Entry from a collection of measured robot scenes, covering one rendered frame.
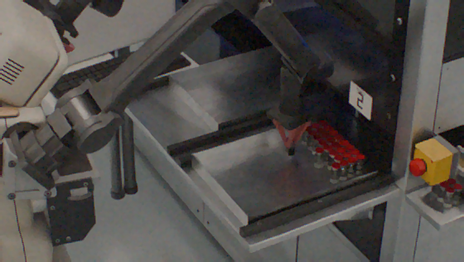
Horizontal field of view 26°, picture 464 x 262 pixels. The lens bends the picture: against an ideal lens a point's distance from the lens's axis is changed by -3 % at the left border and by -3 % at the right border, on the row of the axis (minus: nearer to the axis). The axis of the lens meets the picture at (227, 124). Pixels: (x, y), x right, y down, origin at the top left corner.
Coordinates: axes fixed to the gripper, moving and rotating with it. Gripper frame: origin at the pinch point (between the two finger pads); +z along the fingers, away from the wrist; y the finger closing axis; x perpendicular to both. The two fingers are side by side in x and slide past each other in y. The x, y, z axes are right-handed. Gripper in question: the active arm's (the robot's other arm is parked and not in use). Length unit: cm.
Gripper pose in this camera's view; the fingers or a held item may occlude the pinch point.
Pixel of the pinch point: (290, 142)
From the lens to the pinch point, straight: 245.2
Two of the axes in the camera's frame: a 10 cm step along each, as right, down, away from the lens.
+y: 7.3, -3.9, 5.6
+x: -6.8, -4.2, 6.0
